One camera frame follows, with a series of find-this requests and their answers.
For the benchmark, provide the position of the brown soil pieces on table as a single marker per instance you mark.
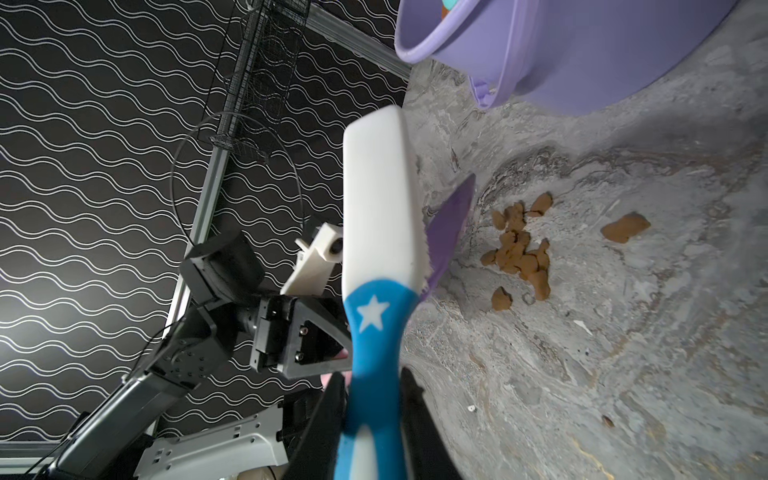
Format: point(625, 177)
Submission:
point(515, 256)

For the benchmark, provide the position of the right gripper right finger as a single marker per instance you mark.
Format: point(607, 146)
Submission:
point(428, 458)

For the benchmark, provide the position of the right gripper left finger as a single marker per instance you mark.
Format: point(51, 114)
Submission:
point(317, 452)

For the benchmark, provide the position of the purple trowel pink handle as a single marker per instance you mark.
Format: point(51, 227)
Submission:
point(444, 229)

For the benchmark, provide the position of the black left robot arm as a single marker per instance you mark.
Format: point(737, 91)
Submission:
point(222, 273)

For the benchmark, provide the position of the white brush blue handle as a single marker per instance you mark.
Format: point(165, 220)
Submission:
point(385, 265)

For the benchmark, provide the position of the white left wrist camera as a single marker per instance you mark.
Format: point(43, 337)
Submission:
point(315, 262)

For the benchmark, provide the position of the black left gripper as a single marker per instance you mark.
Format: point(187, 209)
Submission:
point(298, 336)

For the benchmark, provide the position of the purple plastic bucket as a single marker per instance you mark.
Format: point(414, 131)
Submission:
point(570, 57)

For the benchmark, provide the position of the black wire basket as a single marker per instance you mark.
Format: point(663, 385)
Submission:
point(258, 87)

